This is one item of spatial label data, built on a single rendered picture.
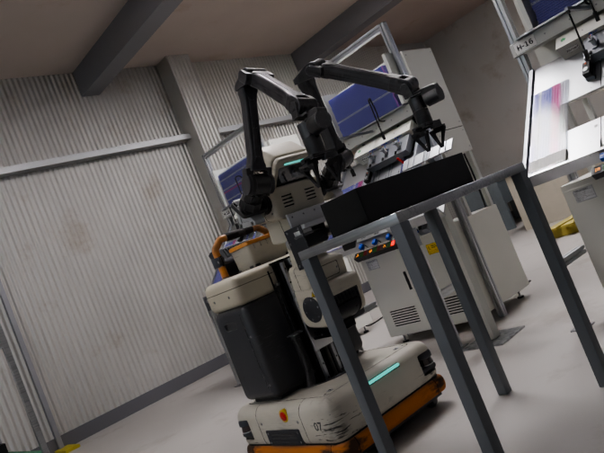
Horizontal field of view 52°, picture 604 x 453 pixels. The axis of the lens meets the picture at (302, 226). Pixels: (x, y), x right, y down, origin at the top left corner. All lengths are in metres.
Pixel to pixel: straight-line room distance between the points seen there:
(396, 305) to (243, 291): 1.72
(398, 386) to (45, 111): 5.00
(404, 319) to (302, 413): 1.79
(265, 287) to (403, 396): 0.70
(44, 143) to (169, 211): 1.41
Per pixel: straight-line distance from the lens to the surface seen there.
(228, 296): 2.56
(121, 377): 6.24
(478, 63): 10.99
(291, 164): 2.43
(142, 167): 6.86
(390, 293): 4.06
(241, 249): 2.67
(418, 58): 4.15
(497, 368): 2.56
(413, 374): 2.58
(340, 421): 2.32
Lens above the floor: 0.79
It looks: 2 degrees up
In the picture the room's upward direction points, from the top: 22 degrees counter-clockwise
